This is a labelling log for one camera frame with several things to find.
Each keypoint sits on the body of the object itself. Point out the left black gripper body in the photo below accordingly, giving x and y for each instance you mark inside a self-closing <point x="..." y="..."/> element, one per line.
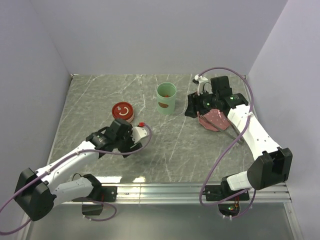
<point x="123" y="144"/>

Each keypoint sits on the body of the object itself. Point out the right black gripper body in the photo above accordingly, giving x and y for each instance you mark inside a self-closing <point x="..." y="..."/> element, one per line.
<point x="208" y="102"/>

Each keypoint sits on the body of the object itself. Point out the cream pink bowl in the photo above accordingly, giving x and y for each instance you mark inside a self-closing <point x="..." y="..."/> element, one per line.
<point x="128" y="117"/>

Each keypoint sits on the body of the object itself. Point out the red round lid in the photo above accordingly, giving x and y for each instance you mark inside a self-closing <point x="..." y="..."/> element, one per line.
<point x="122" y="108"/>

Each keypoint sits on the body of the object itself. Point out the green tin canister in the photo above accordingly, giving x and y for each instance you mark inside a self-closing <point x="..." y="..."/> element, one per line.
<point x="166" y="105"/>

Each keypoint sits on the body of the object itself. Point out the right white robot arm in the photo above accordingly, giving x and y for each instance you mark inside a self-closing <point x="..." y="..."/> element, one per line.
<point x="272" y="163"/>

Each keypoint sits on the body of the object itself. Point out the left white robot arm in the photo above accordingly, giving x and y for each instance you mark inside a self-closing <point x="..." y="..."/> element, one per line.
<point x="38" y="192"/>

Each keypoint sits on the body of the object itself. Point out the pink dotted plate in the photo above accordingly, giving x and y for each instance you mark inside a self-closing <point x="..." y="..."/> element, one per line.
<point x="214" y="120"/>

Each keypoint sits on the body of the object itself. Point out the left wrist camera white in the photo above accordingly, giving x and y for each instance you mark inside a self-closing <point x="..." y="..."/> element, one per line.
<point x="139" y="132"/>

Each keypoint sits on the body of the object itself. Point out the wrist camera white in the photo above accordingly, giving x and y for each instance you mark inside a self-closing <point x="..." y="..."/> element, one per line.
<point x="202" y="82"/>
<point x="139" y="132"/>

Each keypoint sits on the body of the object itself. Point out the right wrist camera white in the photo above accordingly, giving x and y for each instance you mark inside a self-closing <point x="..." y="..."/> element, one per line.
<point x="202" y="82"/>

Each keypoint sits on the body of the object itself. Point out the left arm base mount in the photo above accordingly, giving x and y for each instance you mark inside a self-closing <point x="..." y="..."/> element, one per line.
<point x="105" y="193"/>

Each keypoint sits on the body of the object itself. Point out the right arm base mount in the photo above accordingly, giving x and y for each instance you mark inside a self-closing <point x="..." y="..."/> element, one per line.
<point x="216" y="193"/>

